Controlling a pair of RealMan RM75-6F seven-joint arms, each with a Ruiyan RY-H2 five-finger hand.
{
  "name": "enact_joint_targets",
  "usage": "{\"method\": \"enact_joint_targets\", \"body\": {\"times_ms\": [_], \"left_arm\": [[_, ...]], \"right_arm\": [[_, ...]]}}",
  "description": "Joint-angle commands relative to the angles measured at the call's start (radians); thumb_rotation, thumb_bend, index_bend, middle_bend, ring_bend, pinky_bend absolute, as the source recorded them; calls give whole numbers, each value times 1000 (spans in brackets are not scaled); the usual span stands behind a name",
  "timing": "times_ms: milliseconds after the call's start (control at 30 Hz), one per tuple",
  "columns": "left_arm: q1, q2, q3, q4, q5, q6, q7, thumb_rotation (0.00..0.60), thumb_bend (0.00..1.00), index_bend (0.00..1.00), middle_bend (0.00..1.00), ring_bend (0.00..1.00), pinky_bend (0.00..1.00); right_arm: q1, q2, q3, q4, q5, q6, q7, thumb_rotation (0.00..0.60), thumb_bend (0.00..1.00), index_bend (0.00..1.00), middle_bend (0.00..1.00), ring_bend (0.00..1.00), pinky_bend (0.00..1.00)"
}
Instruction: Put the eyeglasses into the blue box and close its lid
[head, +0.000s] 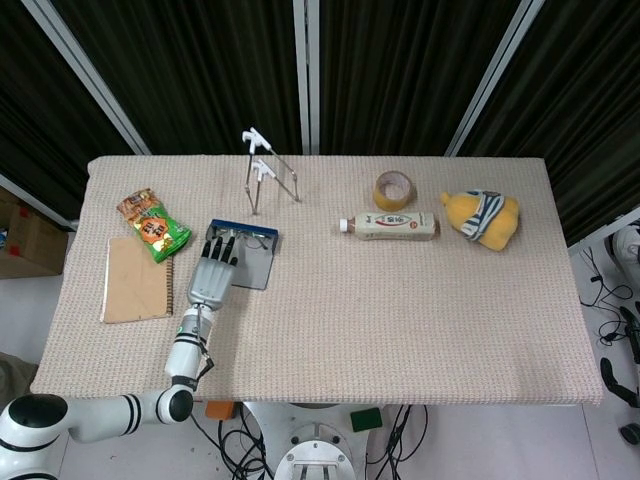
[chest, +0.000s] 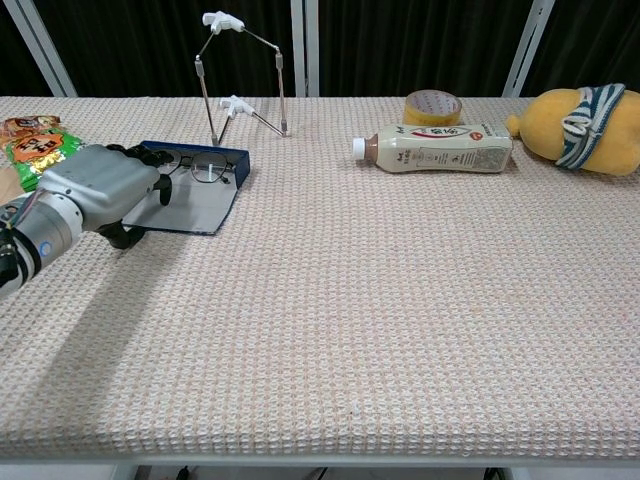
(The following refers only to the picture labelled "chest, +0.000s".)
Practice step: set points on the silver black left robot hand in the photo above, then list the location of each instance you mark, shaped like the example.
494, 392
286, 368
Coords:
100, 185

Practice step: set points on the thin wire-frame eyeglasses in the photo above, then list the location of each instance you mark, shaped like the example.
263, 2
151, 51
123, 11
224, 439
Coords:
210, 170

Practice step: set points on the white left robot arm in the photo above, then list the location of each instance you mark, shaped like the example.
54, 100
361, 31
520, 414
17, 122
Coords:
40, 235

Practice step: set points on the blue box with eyeglasses picture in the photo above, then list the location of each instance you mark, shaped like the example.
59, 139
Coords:
200, 210

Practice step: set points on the green snack bag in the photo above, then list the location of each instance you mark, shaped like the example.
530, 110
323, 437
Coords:
35, 155

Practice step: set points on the orange brown snack bag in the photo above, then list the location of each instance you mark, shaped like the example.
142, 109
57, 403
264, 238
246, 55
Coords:
25, 124

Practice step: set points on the black pleated curtain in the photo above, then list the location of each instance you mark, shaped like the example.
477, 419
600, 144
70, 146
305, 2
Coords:
125, 40

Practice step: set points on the beige woven tablecloth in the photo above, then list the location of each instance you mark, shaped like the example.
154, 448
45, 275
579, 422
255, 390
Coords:
350, 300

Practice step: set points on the yellow packing tape roll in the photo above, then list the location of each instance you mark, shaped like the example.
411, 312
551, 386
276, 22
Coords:
415, 115

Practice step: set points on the milk tea bottle white cap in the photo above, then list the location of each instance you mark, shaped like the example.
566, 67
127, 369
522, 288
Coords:
440, 150

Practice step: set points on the yellow plush toy striped band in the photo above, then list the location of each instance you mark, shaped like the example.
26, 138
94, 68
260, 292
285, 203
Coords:
540, 125

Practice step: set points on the aluminium frame post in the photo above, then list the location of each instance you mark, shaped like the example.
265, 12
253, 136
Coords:
42, 55
305, 50
527, 50

